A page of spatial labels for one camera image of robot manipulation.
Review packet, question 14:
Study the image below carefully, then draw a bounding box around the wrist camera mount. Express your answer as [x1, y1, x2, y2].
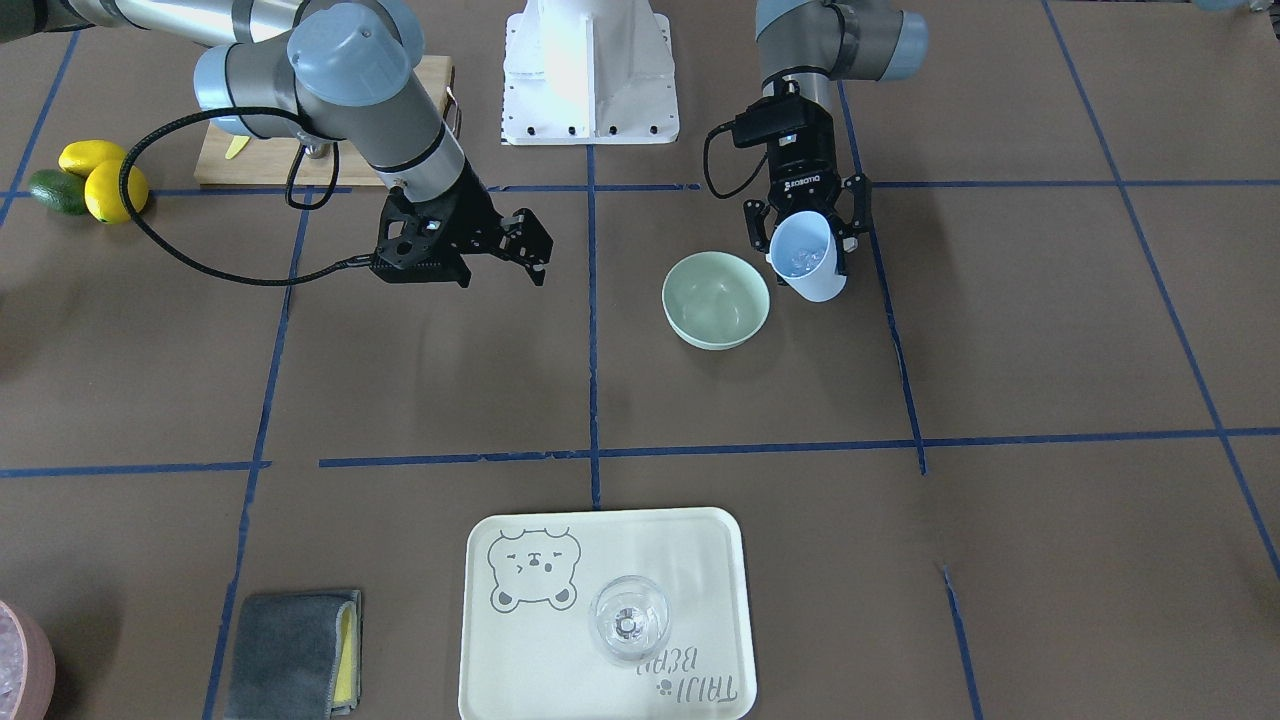
[370, 187, 472, 288]

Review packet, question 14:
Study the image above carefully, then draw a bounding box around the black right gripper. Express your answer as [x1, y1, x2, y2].
[440, 161, 554, 287]

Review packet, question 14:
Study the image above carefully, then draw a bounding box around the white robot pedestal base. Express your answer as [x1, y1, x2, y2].
[500, 1, 681, 146]

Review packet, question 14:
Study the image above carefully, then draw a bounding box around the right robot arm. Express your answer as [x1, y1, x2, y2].
[3, 1, 553, 287]

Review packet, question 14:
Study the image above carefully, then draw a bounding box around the wooden cutting board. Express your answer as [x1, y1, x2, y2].
[195, 55, 454, 188]

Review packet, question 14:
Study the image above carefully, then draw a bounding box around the cream bear tray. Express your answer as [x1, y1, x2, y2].
[458, 507, 758, 719]

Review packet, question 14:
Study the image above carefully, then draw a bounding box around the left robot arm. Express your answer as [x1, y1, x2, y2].
[726, 1, 929, 275]

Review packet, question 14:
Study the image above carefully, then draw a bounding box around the clear wine glass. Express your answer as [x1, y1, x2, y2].
[588, 574, 672, 667]

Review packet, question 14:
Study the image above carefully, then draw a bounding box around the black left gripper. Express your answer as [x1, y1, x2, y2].
[733, 94, 873, 277]

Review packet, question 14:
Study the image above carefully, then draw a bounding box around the light blue plastic cup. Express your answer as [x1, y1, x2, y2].
[765, 211, 847, 304]

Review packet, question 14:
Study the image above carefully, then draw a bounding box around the yellow lemon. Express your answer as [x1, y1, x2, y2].
[84, 160, 150, 225]
[58, 138, 127, 179]

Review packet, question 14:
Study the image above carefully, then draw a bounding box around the green ceramic bowl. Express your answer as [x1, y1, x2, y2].
[660, 251, 771, 351]

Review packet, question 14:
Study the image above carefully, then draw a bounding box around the green avocado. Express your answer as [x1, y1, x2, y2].
[28, 169, 90, 217]

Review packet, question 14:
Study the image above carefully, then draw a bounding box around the yellow plastic knife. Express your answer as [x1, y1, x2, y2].
[224, 135, 252, 161]

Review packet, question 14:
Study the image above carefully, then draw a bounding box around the pink bowl with ice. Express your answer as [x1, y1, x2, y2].
[1, 601, 56, 719]

